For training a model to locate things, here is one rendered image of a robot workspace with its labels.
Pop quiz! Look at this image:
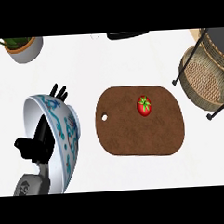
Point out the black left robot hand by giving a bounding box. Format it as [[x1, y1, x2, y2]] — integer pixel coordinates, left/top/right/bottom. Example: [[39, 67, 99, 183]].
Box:
[[10, 82, 72, 165]]

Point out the brown wooden cutting board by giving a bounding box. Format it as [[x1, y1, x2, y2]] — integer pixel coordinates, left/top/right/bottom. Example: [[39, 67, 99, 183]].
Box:
[[93, 83, 187, 160]]

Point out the white bowl with blue pattern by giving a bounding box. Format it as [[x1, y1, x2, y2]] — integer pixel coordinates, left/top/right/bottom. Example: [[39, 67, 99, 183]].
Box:
[[22, 92, 85, 196]]

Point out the grey pot with green plant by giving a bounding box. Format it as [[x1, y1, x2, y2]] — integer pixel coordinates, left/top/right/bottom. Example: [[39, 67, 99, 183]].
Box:
[[0, 35, 46, 66]]

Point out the red tomato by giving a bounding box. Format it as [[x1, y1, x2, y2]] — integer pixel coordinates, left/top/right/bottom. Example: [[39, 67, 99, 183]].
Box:
[[136, 94, 153, 118]]

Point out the black flat appliance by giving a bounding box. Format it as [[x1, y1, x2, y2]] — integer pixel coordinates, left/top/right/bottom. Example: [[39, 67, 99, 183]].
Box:
[[106, 30, 151, 42]]

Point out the wicker tiered basket black frame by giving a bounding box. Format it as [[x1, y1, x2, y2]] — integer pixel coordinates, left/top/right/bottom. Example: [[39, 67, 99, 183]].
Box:
[[169, 26, 224, 124]]

